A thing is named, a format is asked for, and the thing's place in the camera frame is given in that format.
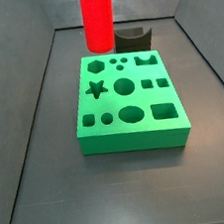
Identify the green foam shape-sorter block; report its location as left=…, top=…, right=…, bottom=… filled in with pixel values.
left=76, top=51, right=191, bottom=155

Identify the red cylinder peg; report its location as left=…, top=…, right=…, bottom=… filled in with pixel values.
left=79, top=0, right=115, bottom=54

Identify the black curved foam holder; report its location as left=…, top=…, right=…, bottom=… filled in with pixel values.
left=114, top=27, right=153, bottom=54

